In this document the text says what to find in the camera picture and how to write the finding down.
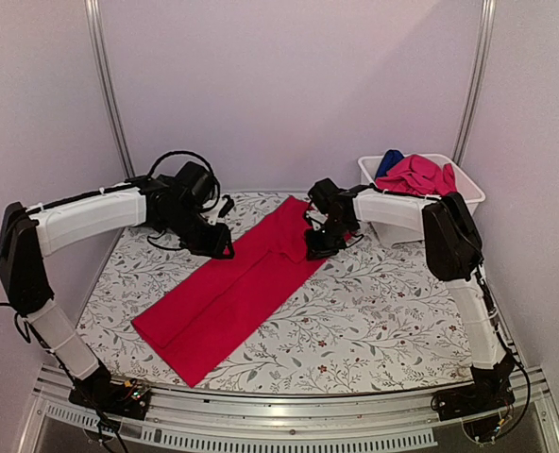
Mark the aluminium frame post right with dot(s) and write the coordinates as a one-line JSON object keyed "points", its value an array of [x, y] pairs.
{"points": [[482, 51]]}

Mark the aluminium front rail base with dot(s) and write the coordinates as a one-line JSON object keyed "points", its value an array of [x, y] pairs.
{"points": [[183, 420]]}

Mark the pink garment in bin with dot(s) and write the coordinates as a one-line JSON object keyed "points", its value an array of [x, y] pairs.
{"points": [[418, 175]]}

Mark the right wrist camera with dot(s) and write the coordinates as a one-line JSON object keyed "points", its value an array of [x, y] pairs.
{"points": [[323, 194]]}

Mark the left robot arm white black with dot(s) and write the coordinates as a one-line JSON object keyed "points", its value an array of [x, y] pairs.
{"points": [[47, 250]]}

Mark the aluminium frame post left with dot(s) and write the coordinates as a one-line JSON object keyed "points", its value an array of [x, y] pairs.
{"points": [[103, 69]]}

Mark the blue garment in bin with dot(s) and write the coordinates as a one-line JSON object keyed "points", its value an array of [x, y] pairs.
{"points": [[390, 159]]}

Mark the magenta t-shirt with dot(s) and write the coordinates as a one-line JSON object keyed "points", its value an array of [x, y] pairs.
{"points": [[212, 312]]}

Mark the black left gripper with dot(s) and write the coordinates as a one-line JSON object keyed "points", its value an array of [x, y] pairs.
{"points": [[215, 247]]}

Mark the aluminium frame post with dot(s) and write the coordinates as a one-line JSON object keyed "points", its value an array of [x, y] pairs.
{"points": [[482, 51], [103, 69]]}

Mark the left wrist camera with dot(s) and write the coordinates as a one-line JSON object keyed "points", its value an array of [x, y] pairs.
{"points": [[198, 180]]}

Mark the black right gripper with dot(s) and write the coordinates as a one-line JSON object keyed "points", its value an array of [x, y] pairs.
{"points": [[319, 250]]}

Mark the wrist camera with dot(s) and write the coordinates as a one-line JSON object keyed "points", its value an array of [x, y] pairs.
{"points": [[198, 180], [323, 194]]}

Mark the floral patterned table cloth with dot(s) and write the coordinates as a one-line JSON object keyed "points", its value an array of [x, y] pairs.
{"points": [[372, 319]]}

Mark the white plastic laundry bin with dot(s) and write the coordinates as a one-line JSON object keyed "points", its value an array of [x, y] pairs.
{"points": [[397, 217]]}

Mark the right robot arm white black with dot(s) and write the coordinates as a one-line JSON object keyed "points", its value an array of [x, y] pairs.
{"points": [[453, 251]]}

